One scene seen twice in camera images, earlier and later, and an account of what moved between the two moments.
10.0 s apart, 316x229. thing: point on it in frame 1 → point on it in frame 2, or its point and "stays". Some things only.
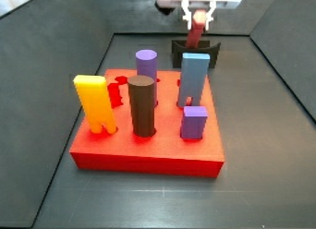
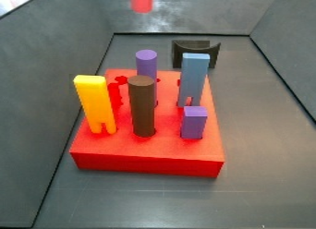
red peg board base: x=163 y=152 stays
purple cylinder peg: x=146 y=63 stays
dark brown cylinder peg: x=142 y=102 stays
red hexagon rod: x=198 y=17 → x=140 y=2
